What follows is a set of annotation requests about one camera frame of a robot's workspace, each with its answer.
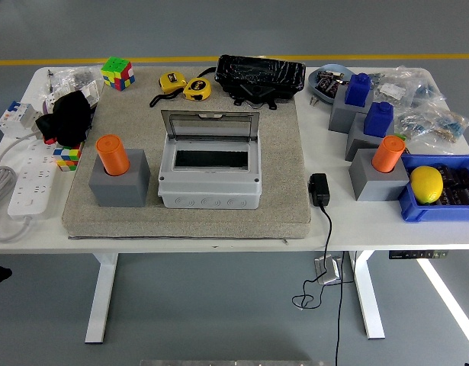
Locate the orange cylinder battery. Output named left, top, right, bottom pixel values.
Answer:
left=371, top=134, right=406, bottom=173
left=95, top=133, right=131, bottom=177

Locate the grey electrical box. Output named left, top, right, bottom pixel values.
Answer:
left=157, top=109, right=262, bottom=210

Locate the white circuit breaker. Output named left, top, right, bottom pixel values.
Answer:
left=0, top=100, right=43, bottom=139

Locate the black cloth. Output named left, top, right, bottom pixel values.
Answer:
left=35, top=90, right=94, bottom=148

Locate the clear bag of screws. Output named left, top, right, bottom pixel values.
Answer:
left=50, top=65, right=105, bottom=92

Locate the white power strip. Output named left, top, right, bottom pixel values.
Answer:
left=7, top=141, right=59, bottom=220

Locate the white socket module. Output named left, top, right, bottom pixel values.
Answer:
left=79, top=81, right=102, bottom=110

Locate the small Rubik's cube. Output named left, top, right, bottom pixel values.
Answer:
left=53, top=143, right=83, bottom=172

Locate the black table control panel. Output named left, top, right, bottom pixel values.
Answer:
left=388, top=249, right=450, bottom=260

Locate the white table leg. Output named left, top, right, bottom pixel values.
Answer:
left=84, top=253, right=120, bottom=344
left=348, top=250, right=387, bottom=340

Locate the large Rubik's cube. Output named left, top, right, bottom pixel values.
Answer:
left=100, top=56, right=136, bottom=92

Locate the blue plastic bin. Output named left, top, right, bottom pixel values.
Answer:
left=397, top=153, right=469, bottom=224

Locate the grey holder block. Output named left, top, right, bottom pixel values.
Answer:
left=327, top=89, right=374, bottom=134
left=344, top=112, right=396, bottom=163
left=88, top=148, right=150, bottom=209
left=348, top=147, right=410, bottom=202

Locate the yellow tape measure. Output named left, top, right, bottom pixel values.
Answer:
left=182, top=77, right=212, bottom=102
left=149, top=71, right=188, bottom=108

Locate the yellow lemon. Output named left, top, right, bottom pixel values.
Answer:
left=409, top=165, right=445, bottom=204

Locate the black power adapter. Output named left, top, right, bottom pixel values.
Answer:
left=307, top=172, right=331, bottom=208

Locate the clear bag of components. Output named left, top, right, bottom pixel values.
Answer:
left=409, top=66, right=448, bottom=115
left=394, top=106, right=437, bottom=144
left=428, top=108, right=469, bottom=146
left=371, top=68, right=422, bottom=111

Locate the blue bottle-shaped block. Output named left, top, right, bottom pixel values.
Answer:
left=344, top=72, right=374, bottom=108
left=362, top=101, right=395, bottom=139

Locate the grey-brown mat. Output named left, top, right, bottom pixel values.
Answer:
left=61, top=66, right=312, bottom=241

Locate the black wrapped case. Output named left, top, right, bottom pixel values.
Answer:
left=198, top=54, right=307, bottom=111

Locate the blue-grey dish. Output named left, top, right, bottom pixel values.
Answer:
left=307, top=63, right=355, bottom=104

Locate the silver metal bracket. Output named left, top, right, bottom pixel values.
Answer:
left=313, top=255, right=344, bottom=286

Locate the black adapter cord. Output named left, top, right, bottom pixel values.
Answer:
left=291, top=204, right=358, bottom=366

